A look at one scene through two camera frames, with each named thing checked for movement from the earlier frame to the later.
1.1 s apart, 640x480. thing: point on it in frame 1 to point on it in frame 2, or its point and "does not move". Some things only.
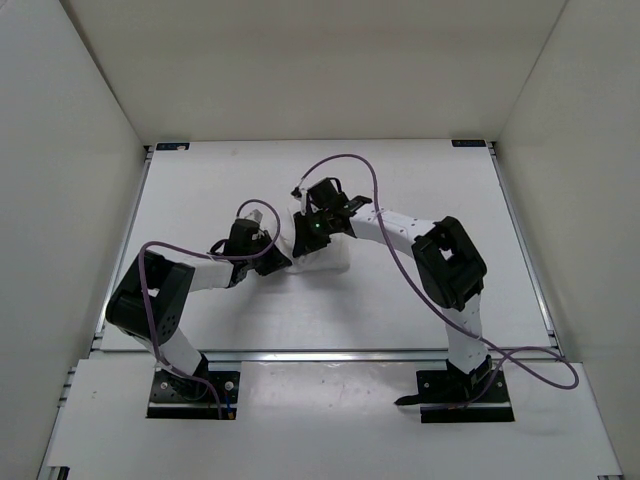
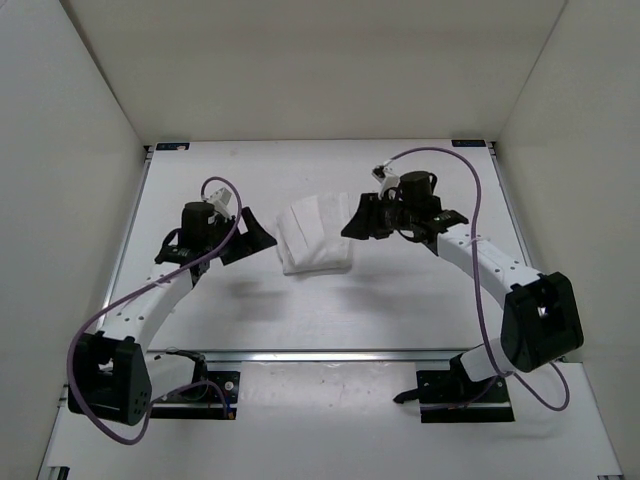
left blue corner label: [173, 146] does not move
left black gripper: [276, 262] to [255, 239]
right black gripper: [303, 242] to [366, 222]
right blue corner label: [468, 143] does not move
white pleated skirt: [333, 257] does not move
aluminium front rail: [121, 357] does not move
